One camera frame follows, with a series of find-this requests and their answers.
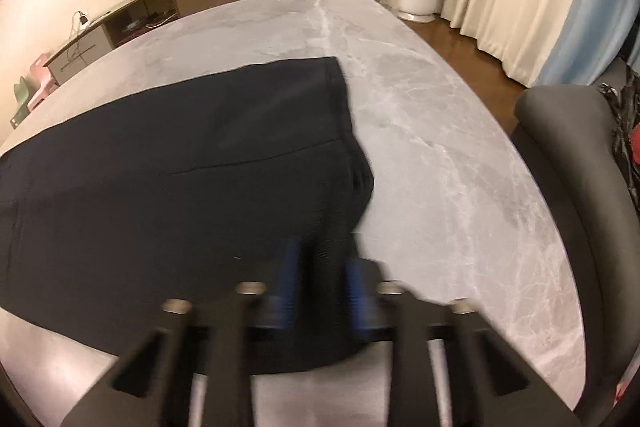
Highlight black white patterned cloth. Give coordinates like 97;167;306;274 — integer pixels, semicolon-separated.
597;67;640;208

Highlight green plastic chair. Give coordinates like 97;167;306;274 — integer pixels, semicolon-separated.
10;76;32;128

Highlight charger with cable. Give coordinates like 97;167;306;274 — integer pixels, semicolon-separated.
69;11;94;34

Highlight blue curtain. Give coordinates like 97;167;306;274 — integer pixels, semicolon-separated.
535;0;640;88

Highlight black pants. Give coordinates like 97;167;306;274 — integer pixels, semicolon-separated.
0;56;376;375

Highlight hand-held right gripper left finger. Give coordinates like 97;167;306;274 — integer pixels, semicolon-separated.
60;237;306;427

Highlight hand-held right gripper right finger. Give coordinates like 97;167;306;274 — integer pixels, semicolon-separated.
344;257;582;427

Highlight grey chair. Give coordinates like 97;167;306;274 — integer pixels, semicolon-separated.
512;84;640;408

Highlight pink plastic chair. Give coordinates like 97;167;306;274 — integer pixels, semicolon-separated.
27;53;54;112

